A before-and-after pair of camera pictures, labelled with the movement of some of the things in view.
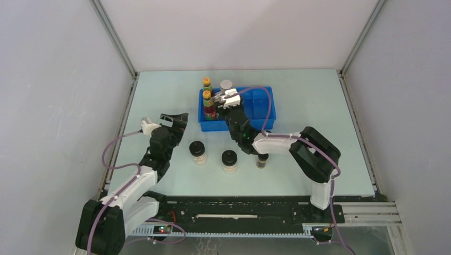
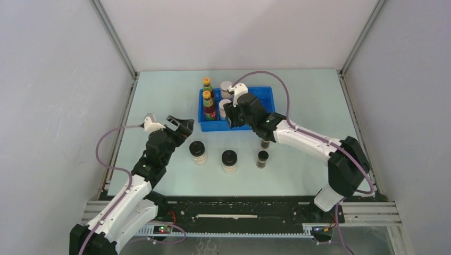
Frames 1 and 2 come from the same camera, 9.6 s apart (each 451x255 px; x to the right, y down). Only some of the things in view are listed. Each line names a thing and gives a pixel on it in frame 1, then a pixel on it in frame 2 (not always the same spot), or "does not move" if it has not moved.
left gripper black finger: (179, 120) → (185, 126)
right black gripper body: (226, 111) → (240, 119)
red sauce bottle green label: (207, 85) does not move
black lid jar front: (229, 161) does not move
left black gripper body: (175, 134) does not move
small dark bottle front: (261, 160) does not move
